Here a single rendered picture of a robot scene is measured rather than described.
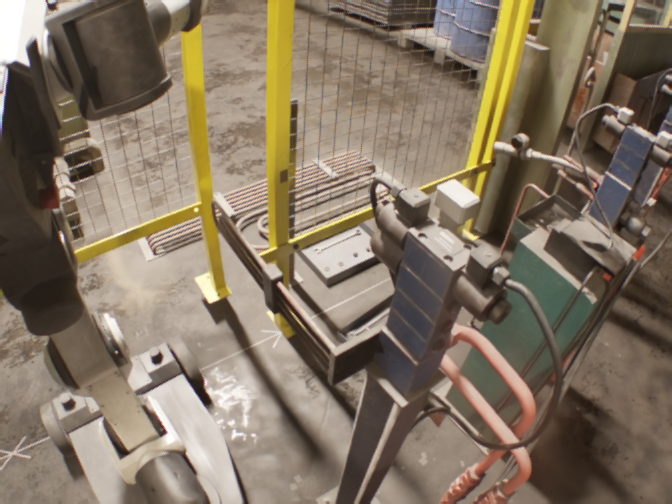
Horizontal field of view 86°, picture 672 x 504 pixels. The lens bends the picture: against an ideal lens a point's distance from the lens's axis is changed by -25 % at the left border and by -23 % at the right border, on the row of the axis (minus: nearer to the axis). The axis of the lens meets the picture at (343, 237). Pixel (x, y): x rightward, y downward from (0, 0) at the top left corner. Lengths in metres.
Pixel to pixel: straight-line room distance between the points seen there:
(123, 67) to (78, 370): 0.68
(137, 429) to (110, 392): 0.15
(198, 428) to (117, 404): 0.32
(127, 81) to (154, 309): 1.49
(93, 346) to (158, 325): 0.90
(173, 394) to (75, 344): 0.57
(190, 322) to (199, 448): 0.65
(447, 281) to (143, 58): 0.42
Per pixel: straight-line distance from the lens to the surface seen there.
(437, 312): 0.52
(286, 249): 1.50
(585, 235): 1.10
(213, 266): 1.75
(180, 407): 1.48
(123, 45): 0.54
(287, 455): 1.55
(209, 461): 1.39
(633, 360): 2.24
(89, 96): 0.57
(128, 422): 1.27
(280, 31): 1.13
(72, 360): 1.03
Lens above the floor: 1.46
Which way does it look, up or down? 42 degrees down
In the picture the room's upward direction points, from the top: 6 degrees clockwise
